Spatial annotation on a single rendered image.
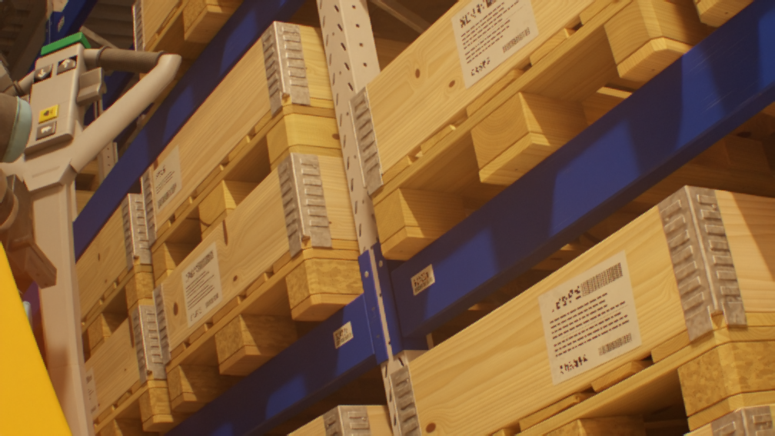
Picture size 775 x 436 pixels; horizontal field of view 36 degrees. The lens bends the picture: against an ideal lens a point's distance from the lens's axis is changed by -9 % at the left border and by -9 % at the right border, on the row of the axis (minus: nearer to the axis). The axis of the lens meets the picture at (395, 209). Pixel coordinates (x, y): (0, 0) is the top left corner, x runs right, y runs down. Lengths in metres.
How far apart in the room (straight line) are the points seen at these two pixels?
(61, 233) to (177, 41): 1.79
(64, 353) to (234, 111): 1.39
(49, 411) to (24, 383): 0.04
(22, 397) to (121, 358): 2.45
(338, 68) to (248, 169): 0.40
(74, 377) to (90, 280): 2.19
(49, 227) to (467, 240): 0.83
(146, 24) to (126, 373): 0.99
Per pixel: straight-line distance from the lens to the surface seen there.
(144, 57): 1.90
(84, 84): 1.93
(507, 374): 2.08
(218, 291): 3.00
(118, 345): 3.64
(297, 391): 2.81
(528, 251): 2.16
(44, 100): 1.95
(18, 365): 1.18
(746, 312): 1.79
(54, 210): 1.82
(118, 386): 3.64
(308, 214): 2.68
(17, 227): 1.62
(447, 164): 2.34
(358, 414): 2.54
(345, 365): 2.63
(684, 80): 1.92
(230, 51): 3.24
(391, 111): 2.43
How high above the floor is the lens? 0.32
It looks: 23 degrees up
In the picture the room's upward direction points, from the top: 11 degrees counter-clockwise
